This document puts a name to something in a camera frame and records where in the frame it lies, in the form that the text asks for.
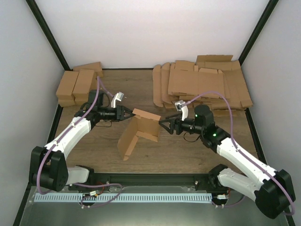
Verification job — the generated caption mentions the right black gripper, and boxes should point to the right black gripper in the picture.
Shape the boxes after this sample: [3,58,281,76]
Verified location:
[159,113,204,135]

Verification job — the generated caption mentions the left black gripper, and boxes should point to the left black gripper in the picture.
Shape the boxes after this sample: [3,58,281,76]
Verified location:
[99,105,136,122]

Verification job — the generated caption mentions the brown cardboard box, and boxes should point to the brown cardboard box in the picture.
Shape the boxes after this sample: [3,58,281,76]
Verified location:
[117,108,161,161]

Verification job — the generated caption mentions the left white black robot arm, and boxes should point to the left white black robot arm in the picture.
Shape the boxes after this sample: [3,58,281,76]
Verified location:
[29,89,134,192]

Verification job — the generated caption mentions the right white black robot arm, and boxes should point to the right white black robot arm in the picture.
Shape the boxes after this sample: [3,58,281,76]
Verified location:
[159,105,296,219]

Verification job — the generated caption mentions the folded box bottom right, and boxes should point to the folded box bottom right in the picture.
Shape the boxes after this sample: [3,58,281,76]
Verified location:
[72,79,97,105]

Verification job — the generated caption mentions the folded box top right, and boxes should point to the folded box top right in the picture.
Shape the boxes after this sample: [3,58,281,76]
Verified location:
[72,69,97,99]

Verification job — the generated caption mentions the folded box at back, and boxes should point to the folded box at back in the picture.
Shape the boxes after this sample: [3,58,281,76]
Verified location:
[73,62,103,77]

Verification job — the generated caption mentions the folded box bottom left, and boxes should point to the folded box bottom left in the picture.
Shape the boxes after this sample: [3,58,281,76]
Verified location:
[58,99,75,107]

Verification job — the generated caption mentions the folded box top left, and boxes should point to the folded box top left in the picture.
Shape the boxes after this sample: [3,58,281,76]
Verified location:
[56,71,79,100]

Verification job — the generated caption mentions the top flat cardboard sheet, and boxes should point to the top flat cardboard sheet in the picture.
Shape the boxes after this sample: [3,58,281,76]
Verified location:
[168,65,225,98]

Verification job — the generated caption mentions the stack of flat cardboard sheets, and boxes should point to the stack of flat cardboard sheets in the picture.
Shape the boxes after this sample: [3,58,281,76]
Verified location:
[152,55,253,116]

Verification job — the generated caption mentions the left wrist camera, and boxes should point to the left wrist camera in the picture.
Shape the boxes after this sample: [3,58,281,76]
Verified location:
[111,92,124,108]

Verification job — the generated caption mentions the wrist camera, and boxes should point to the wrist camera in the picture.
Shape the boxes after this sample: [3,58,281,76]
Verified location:
[111,92,124,108]
[174,100,189,121]

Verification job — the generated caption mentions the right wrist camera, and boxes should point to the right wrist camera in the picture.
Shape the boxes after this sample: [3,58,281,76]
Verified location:
[174,100,189,121]

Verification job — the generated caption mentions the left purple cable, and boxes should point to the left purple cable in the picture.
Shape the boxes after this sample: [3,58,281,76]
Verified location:
[36,75,117,195]

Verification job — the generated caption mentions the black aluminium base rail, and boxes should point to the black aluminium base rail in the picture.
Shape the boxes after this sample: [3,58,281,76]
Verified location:
[68,173,240,191]

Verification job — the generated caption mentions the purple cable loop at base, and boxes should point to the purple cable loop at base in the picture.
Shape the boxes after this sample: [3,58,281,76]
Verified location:
[80,184,124,210]

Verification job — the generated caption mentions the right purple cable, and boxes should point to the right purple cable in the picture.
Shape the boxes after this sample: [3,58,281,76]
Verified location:
[185,91,296,217]

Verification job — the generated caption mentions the light blue slotted cable duct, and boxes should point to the light blue slotted cable duct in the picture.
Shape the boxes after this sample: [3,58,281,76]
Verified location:
[34,193,212,203]

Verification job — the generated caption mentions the left black frame post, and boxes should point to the left black frame post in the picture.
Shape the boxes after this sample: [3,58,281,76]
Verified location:
[25,0,71,71]

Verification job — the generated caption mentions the black frame post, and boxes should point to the black frame post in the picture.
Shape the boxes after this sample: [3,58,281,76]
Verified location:
[25,0,71,71]
[238,0,279,65]

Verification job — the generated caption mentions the right black frame post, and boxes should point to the right black frame post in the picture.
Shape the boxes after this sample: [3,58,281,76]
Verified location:
[238,0,279,65]

